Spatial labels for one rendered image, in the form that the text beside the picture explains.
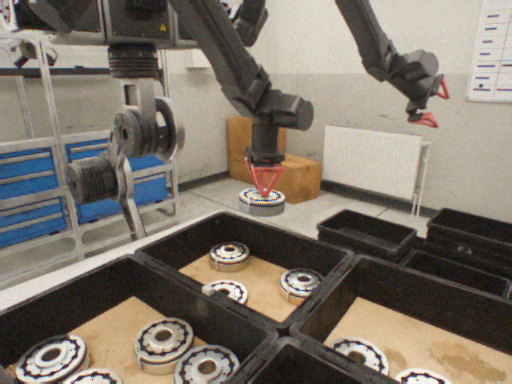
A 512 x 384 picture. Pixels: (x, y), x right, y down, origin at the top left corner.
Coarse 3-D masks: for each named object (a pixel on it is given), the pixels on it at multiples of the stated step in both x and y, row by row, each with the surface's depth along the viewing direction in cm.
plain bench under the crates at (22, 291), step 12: (204, 216) 147; (180, 228) 136; (144, 240) 126; (108, 252) 117; (120, 252) 117; (132, 252) 117; (84, 264) 110; (96, 264) 110; (48, 276) 103; (60, 276) 103; (72, 276) 103; (12, 288) 97; (24, 288) 97; (36, 288) 97; (48, 288) 97; (0, 300) 91; (12, 300) 91
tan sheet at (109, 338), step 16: (128, 304) 71; (144, 304) 71; (96, 320) 66; (112, 320) 66; (128, 320) 66; (144, 320) 66; (80, 336) 62; (96, 336) 62; (112, 336) 62; (128, 336) 62; (96, 352) 58; (112, 352) 58; (128, 352) 58; (96, 368) 55; (112, 368) 55; (128, 368) 55
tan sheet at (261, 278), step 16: (208, 256) 90; (192, 272) 82; (208, 272) 82; (224, 272) 82; (240, 272) 82; (256, 272) 82; (272, 272) 82; (256, 288) 76; (272, 288) 76; (256, 304) 71; (272, 304) 71; (288, 304) 71
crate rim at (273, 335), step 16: (128, 256) 70; (96, 272) 65; (160, 272) 65; (64, 288) 60; (192, 288) 60; (16, 304) 55; (224, 304) 56; (240, 320) 53; (256, 320) 52; (272, 336) 49; (256, 352) 46; (0, 368) 43; (240, 368) 43
